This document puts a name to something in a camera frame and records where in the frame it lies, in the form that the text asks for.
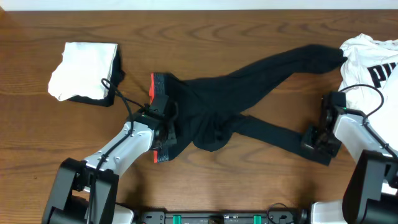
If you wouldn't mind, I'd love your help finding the black pants red waistband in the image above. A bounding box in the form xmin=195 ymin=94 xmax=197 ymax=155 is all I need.
xmin=150 ymin=44 xmax=347 ymax=166

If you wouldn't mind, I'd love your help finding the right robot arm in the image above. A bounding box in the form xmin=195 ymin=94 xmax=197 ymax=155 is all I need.
xmin=296 ymin=91 xmax=397 ymax=224

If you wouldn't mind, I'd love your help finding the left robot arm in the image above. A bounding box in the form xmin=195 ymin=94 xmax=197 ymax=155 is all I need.
xmin=42 ymin=95 xmax=178 ymax=224

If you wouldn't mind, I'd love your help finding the folded black garment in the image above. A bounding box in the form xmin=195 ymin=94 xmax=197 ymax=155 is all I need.
xmin=68 ymin=47 xmax=125 ymax=107

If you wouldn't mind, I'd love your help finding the white printed t-shirt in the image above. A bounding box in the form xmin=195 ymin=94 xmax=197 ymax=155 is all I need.
xmin=339 ymin=34 xmax=397 ymax=154

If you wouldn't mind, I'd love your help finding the folded white cloth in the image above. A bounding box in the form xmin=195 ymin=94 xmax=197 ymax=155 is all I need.
xmin=48 ymin=42 xmax=118 ymax=101

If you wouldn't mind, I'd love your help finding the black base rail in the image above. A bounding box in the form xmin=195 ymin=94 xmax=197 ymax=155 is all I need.
xmin=132 ymin=208 xmax=307 ymax=224

